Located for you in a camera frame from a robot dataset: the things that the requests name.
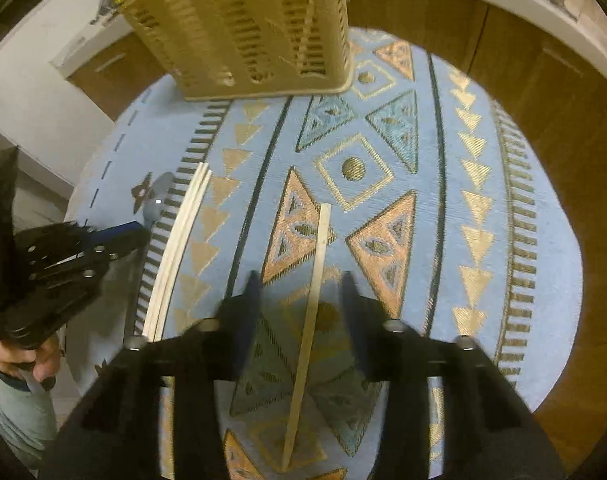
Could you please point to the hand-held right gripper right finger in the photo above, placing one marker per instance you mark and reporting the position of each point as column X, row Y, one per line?
column 351, row 305

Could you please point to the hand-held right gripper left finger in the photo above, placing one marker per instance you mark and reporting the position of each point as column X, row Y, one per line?
column 246, row 310

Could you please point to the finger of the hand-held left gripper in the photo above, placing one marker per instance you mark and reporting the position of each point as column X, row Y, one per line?
column 83, row 280
column 123, row 232

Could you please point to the wooden chopstick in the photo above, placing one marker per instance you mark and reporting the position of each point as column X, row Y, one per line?
column 172, row 260
column 317, row 280
column 161, row 260

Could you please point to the beige plastic utensil basket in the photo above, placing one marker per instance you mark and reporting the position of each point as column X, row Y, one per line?
column 243, row 30

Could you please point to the person's left forearm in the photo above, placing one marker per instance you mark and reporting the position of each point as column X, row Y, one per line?
column 18, row 420

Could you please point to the person's left hand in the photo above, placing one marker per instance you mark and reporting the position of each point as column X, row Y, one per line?
column 45, row 365

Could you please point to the blue patterned tablecloth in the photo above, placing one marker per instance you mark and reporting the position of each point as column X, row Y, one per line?
column 433, row 210

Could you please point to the white tall cabinet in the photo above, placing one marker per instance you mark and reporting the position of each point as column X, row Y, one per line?
column 43, row 60

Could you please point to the small metal rack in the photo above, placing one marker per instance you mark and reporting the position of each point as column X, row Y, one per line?
column 100, row 10

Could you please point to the wooden kitchen cabinets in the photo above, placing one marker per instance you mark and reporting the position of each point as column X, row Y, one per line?
column 433, row 20

